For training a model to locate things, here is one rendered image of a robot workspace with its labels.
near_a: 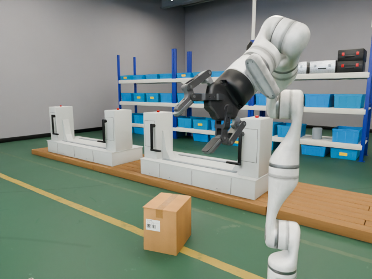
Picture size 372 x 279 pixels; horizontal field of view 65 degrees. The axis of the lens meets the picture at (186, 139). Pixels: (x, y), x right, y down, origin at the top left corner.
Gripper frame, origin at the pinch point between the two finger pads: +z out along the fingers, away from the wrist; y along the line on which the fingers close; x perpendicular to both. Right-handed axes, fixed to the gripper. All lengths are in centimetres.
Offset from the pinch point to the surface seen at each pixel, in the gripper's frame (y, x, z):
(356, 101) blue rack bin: -243, -207, -326
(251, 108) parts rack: -201, -359, -271
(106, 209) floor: -79, -212, 23
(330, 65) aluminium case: -190, -239, -352
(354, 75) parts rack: -211, -207, -346
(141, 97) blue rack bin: -99, -617, -211
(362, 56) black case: -195, -200, -368
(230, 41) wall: -175, -716, -602
